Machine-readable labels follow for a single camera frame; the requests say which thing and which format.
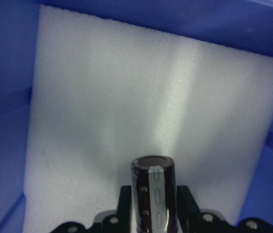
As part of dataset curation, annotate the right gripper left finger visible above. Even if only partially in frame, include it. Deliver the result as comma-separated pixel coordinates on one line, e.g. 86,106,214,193
102,185,132,233

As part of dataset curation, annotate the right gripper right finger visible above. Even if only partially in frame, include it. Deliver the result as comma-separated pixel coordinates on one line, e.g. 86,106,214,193
177,185,200,233

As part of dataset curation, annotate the dark brown cylindrical capacitor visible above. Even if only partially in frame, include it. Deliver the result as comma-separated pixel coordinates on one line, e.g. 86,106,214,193
131,155,178,233

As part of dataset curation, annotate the white foam bin liner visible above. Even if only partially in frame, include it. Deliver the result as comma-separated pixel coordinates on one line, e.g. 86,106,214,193
23,5,273,233

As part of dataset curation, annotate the blue plastic bin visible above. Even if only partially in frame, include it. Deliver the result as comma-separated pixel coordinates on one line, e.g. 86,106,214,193
0,0,273,233

